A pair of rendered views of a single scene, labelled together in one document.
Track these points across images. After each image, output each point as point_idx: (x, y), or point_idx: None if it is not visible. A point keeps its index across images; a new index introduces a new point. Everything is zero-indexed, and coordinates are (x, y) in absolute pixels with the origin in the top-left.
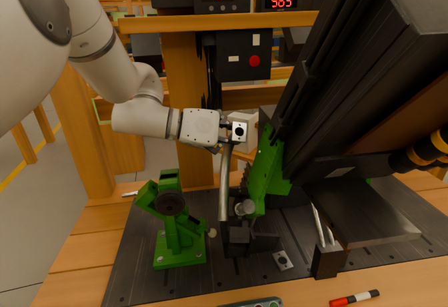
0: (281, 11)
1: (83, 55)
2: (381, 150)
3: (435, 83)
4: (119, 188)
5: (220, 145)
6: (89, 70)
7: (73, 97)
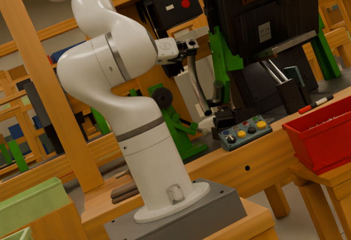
0: None
1: None
2: None
3: None
4: (108, 180)
5: (182, 55)
6: None
7: (55, 87)
